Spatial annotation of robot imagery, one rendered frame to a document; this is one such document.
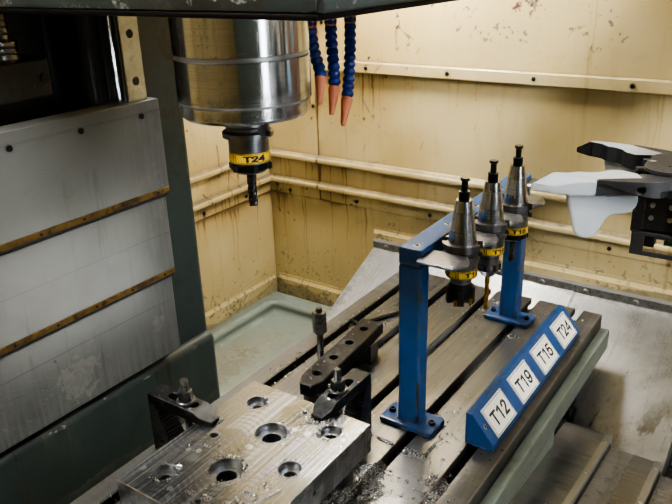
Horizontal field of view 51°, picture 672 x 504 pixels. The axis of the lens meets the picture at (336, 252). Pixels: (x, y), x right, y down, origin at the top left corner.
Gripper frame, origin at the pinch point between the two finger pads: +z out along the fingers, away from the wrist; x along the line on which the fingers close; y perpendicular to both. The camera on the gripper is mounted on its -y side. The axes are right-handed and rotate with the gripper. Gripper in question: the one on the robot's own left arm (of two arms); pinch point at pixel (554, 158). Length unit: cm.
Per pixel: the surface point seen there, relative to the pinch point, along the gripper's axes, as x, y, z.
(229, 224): 80, 54, 117
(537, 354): 47, 50, 13
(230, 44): -9.9, -10.9, 32.4
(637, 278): 97, 53, 6
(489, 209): 36.6, 19.9, 20.3
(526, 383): 38, 52, 12
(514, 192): 48, 20, 20
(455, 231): 25.5, 20.2, 21.3
